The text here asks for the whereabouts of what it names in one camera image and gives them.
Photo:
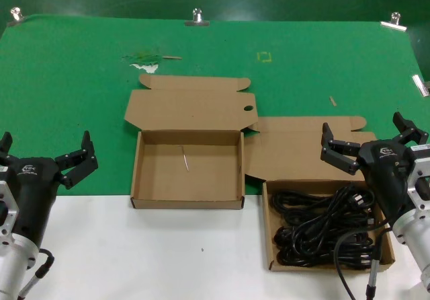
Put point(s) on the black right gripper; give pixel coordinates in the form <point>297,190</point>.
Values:
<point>386,172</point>

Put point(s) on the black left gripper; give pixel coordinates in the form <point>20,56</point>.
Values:
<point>33,192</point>

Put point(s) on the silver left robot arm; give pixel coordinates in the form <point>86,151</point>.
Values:
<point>13,263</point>

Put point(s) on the cardboard box without hole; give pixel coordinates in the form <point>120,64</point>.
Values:
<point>289,152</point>

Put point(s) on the cardboard box with round hole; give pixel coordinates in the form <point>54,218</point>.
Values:
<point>188,108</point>

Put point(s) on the small wooden chip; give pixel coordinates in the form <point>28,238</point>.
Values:
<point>333,101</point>

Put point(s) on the silver binder clip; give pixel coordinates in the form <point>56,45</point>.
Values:
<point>394,22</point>
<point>197,19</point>
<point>421,85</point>
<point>16,14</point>

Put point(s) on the green table mat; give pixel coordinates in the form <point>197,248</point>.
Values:
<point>67,78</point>

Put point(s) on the thin metal pin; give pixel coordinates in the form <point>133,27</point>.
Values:
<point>185,160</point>

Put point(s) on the thin wooden stick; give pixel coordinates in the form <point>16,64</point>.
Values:
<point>172,57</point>

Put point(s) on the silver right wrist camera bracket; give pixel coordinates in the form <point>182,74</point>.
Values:
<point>420,179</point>

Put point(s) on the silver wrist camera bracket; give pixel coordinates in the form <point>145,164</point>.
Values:
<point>8,209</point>
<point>420,179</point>

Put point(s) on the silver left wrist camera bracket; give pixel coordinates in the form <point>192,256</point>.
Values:
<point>8,209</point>

